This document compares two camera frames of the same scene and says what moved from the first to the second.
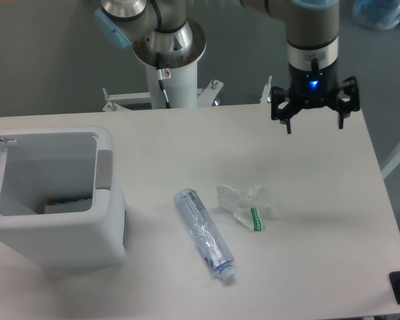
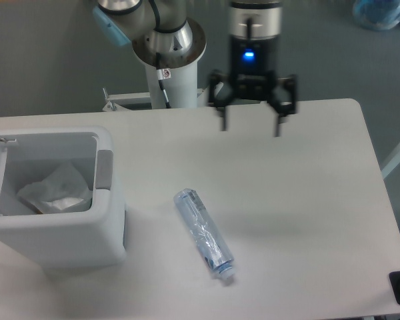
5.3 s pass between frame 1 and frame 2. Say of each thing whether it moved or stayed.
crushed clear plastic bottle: stayed
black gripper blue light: moved
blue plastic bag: stayed
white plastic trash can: stayed
